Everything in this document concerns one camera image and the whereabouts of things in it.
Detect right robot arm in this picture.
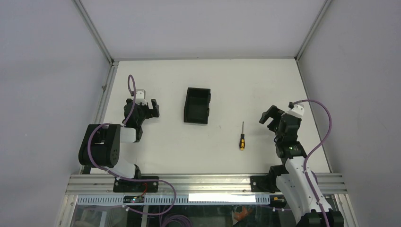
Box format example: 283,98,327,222
259,104,345,227

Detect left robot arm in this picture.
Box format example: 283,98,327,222
78,98,160,181

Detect black plastic bin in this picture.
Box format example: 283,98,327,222
183,87,211,125

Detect orange black screwdriver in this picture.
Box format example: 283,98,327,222
239,121,245,151

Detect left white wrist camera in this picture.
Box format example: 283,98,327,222
135,89,148,105

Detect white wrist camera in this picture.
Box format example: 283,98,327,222
135,89,148,105
287,104,305,118

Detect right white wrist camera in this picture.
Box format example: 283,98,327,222
287,104,305,118

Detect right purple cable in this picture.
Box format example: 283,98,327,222
288,99,333,227

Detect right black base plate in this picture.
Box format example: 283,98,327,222
250,175,280,193

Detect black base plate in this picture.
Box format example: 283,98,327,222
250,175,280,193
113,176,159,193

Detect aluminium frame rail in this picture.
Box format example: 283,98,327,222
65,174,348,195

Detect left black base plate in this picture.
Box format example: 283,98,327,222
113,176,159,193

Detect white slotted cable duct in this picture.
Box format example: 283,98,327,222
77,193,285,206

